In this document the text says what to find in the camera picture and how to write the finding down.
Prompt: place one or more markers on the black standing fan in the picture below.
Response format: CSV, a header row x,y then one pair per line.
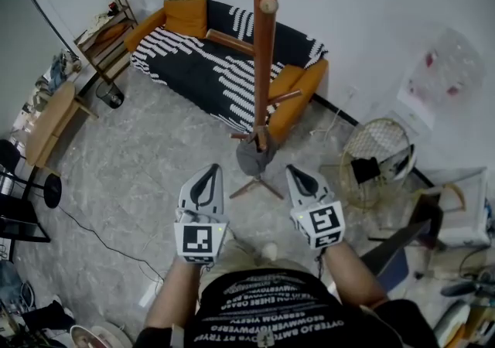
x,y
52,192

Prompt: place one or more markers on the person's right white shoe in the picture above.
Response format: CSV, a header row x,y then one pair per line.
x,y
269,251

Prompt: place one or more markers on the brown wooden coat rack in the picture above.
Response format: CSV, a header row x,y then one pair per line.
x,y
263,68

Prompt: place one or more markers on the person's beige trousers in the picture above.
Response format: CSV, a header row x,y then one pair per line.
x,y
236,257

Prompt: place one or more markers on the person's left forearm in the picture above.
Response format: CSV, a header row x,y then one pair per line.
x,y
176,296

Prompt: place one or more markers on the person's right forearm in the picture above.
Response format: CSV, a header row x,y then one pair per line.
x,y
354,277

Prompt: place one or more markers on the white round bin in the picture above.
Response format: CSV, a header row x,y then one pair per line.
x,y
112,335

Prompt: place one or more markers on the person's black printed t-shirt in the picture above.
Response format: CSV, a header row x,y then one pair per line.
x,y
278,319

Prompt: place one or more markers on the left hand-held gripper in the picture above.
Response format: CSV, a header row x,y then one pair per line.
x,y
199,242

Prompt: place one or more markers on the white curved panel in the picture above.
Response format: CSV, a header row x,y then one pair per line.
x,y
412,161

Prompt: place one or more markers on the flat orange cushion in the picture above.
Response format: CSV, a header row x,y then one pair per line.
x,y
111,31

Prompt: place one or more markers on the black cloth item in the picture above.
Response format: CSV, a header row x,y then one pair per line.
x,y
365,169

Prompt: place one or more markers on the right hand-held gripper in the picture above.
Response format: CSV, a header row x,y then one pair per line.
x,y
323,224

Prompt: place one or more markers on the oval wooden coffee table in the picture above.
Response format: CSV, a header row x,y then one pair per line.
x,y
52,122

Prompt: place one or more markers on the grey roller blind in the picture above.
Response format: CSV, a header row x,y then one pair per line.
x,y
19,48

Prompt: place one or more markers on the black desk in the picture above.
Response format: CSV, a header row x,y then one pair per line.
x,y
19,226

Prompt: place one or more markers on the blue cloth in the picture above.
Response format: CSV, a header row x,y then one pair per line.
x,y
58,70

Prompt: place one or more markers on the white box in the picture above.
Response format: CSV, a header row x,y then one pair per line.
x,y
468,231

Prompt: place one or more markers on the large orange sofa cushion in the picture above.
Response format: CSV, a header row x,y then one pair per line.
x,y
185,17

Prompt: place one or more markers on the grey cloth garment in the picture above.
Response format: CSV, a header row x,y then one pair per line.
x,y
251,159

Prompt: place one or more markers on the wooden side shelf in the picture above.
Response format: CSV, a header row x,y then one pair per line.
x,y
116,48

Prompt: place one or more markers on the white water dispenser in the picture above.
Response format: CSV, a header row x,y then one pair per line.
x,y
415,106

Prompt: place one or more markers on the black shoe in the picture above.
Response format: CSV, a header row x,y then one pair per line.
x,y
458,288

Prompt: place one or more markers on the clear water bottle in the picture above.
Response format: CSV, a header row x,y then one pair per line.
x,y
448,64

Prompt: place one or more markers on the small orange sofa cushion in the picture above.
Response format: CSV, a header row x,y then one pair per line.
x,y
288,77

